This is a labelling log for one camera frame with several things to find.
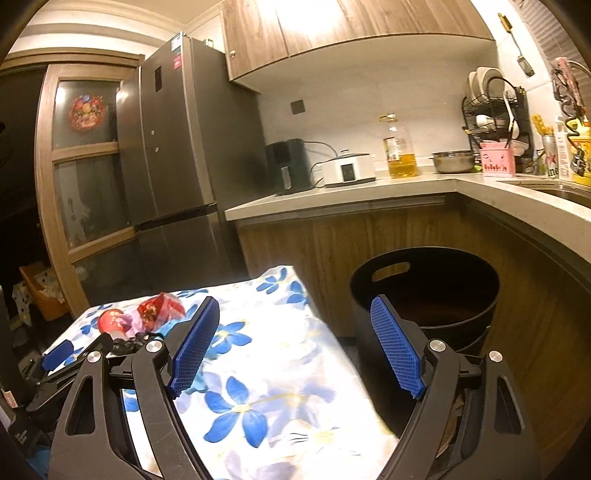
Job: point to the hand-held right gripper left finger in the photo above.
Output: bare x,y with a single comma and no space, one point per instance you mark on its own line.
194,346

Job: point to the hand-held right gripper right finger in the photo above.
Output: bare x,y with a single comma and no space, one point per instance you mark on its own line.
397,350

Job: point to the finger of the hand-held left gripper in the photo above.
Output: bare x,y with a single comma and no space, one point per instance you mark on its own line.
57,356
90,353

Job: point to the red paper cup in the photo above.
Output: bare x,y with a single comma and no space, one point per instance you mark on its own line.
113,321

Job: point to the red patterned plastic bag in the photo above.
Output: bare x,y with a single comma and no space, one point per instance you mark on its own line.
161,310

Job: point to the pale purple plastic bag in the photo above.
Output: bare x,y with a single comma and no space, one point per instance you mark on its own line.
134,324

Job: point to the black trash bin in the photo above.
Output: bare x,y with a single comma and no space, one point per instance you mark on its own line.
438,295

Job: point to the orange chair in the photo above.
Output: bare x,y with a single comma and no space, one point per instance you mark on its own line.
41,295

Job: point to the blue floral blanket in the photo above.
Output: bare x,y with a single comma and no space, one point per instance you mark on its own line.
277,383

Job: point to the stone kitchen countertop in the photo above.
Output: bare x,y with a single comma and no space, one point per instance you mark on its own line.
369,194

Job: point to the wooden glass sliding door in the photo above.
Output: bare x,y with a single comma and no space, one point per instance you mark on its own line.
87,184

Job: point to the grey refrigerator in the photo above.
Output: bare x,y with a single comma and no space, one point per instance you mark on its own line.
184,161

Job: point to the white electric cooker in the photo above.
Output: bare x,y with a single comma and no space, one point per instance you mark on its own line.
348,170

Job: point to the steel basin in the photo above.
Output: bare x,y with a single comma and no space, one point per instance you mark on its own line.
453,162

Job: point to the cooking oil bottle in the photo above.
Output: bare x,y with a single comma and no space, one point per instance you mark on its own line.
399,152

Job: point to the black air fryer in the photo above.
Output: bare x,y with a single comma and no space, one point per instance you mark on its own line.
288,167

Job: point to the pink utensil box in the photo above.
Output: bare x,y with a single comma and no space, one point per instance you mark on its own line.
497,161

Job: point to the red round door decoration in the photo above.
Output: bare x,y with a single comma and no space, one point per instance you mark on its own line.
87,111

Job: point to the green white can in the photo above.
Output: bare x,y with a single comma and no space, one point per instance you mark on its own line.
551,157

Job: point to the black dish rack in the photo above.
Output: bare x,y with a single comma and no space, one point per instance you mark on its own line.
494,110

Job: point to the yellow bottle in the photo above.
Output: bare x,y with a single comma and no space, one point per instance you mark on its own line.
581,157

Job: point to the kitchen faucet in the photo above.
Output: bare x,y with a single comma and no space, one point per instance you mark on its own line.
570,87

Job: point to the wooden upper cabinets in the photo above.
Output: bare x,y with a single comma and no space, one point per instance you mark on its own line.
351,32

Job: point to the hanging metal spatula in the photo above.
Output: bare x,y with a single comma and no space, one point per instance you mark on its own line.
521,50

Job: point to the window blinds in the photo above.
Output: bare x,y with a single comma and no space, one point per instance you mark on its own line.
558,27

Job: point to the dark wall socket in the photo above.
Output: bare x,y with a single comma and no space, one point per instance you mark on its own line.
298,107

